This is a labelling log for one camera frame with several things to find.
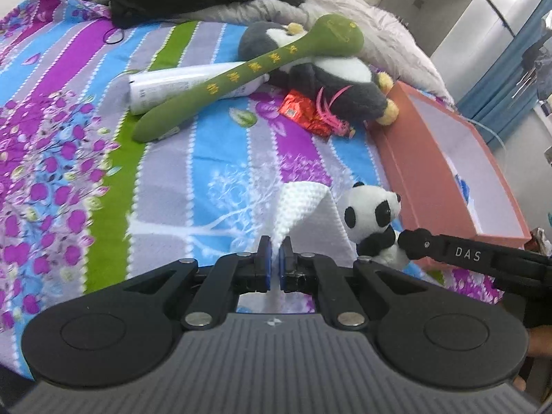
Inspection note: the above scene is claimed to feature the white waffle cloth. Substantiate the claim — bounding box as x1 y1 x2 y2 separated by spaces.
236 182 361 313

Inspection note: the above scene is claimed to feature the pale grey quilt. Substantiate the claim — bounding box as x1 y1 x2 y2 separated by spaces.
172 0 455 106

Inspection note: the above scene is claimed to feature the grey penguin plush toy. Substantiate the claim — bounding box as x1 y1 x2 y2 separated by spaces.
238 21 400 127

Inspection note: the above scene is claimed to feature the floral striped bedsheet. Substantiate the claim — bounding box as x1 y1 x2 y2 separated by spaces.
0 0 505 380

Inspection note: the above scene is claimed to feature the black hair tie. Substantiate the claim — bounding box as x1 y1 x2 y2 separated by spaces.
103 26 127 46

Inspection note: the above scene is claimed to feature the orange cardboard box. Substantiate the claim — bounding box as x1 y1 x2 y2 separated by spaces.
366 80 532 273

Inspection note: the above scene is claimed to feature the white tube bottle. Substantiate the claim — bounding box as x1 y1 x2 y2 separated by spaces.
128 61 270 116

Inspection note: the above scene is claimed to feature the blue tissue packet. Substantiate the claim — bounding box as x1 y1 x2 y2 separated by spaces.
452 171 474 208

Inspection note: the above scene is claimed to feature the red snack packet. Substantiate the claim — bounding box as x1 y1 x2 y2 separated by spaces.
279 89 346 139

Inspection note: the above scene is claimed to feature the blue curtain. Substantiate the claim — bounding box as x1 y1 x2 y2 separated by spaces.
456 4 552 147

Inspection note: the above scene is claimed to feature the grey wardrobe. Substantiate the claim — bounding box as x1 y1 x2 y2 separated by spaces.
379 0 552 57

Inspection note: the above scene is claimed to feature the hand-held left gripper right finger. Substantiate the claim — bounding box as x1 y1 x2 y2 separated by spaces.
278 237 425 331

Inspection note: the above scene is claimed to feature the pink feather tassel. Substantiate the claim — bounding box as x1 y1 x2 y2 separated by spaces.
316 85 355 139

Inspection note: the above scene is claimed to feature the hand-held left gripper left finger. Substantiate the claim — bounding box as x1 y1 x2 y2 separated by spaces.
123 235 274 331

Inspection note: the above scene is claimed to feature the dark hanging jacket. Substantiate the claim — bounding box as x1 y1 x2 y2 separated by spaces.
520 40 552 79

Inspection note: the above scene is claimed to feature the white cable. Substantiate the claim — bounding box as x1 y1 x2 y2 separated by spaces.
468 116 505 147

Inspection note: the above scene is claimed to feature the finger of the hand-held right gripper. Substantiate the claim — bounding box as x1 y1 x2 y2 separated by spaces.
397 228 552 277
494 274 552 300

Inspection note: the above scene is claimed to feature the green plush massage stick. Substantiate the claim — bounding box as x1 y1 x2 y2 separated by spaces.
131 13 364 143

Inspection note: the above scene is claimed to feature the person's right hand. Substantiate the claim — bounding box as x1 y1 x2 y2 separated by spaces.
513 327 552 393

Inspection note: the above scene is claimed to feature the small panda plush toy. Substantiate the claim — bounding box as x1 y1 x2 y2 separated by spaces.
337 182 412 272

